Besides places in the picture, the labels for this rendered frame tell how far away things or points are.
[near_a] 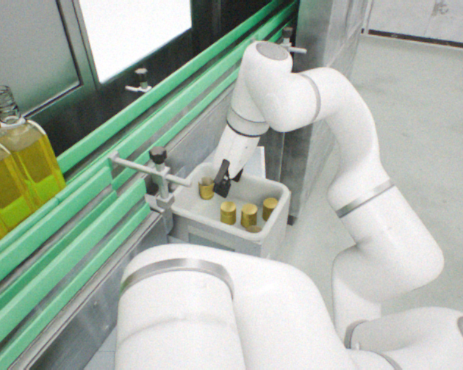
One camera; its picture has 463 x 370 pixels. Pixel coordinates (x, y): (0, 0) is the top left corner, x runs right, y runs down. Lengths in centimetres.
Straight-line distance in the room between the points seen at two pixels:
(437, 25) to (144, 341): 404
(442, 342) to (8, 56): 75
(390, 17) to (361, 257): 374
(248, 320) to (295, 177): 134
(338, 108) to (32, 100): 55
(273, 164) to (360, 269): 116
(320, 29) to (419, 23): 287
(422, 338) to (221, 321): 24
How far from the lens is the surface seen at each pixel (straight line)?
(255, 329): 35
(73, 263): 60
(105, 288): 66
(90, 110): 98
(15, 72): 79
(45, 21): 83
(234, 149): 65
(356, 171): 52
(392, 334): 49
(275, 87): 53
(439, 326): 47
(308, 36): 138
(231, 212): 81
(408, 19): 418
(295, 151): 159
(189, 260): 31
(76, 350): 68
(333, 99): 58
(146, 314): 29
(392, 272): 52
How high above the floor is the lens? 138
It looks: 42 degrees down
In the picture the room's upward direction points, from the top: straight up
